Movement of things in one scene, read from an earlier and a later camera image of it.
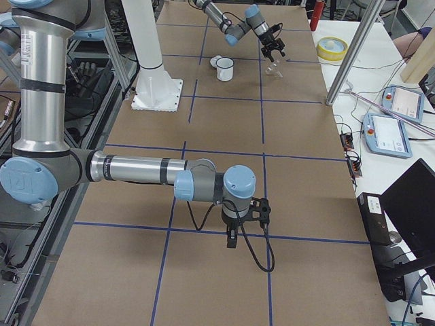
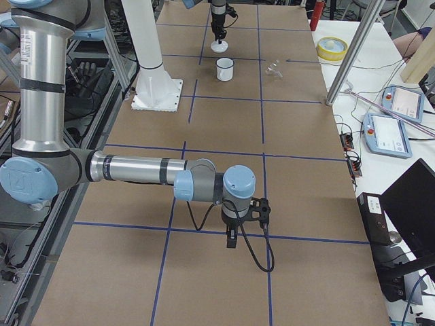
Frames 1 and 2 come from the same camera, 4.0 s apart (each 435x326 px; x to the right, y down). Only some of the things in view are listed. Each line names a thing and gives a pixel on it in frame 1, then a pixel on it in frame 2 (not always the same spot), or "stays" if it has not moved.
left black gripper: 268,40 to 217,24
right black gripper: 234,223 stays
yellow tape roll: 332,48 stays
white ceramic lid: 213,61 to 219,47
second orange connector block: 354,167 stays
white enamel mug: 224,68 stays
